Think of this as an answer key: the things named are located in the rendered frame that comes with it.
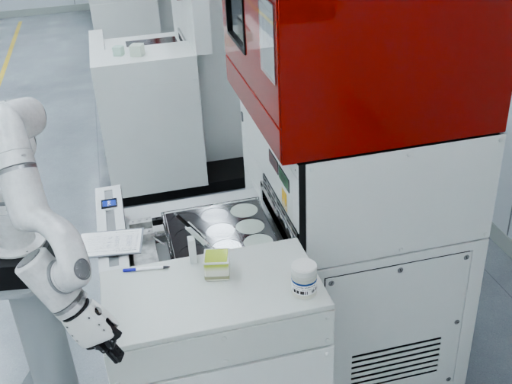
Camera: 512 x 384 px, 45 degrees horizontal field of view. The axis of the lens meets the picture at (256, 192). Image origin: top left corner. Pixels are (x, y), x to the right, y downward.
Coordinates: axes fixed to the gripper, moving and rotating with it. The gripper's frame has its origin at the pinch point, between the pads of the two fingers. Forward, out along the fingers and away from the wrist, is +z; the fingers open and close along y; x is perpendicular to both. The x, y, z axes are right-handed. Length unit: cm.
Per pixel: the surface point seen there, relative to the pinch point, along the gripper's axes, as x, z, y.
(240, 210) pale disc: -86, 20, -8
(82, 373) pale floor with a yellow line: -85, 61, 104
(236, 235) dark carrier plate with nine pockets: -69, 20, -9
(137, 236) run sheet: -56, -1, 13
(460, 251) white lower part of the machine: -81, 67, -71
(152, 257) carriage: -57, 9, 15
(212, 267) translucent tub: -35.3, 8.7, -14.7
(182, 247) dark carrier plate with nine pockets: -61, 11, 5
